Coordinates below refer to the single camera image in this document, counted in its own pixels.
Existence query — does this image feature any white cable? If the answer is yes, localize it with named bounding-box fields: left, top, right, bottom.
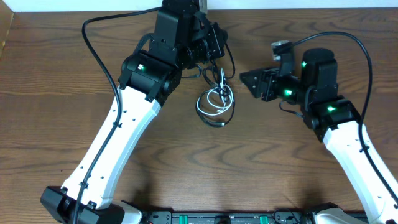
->
left=197, top=68, right=234, bottom=117

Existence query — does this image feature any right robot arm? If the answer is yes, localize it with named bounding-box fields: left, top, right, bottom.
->
left=239, top=48, right=397, bottom=223

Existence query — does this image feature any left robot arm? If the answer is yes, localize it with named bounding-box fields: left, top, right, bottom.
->
left=40, top=0, right=228, bottom=224

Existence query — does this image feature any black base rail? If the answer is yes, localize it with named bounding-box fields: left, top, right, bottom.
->
left=136, top=203, right=369, bottom=224

